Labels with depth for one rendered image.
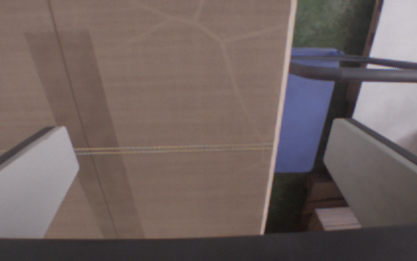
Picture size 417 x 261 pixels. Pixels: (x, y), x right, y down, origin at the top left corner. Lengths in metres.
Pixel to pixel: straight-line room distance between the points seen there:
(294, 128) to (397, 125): 0.69
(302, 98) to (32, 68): 1.17
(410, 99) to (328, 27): 0.65
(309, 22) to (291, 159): 0.74
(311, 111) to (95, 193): 1.18
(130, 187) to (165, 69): 0.12
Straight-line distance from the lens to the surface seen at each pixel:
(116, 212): 0.28
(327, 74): 0.48
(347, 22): 1.49
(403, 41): 1.56
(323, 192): 1.84
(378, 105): 1.62
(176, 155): 0.22
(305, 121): 1.34
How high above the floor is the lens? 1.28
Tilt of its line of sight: 61 degrees down
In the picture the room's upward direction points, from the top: 176 degrees clockwise
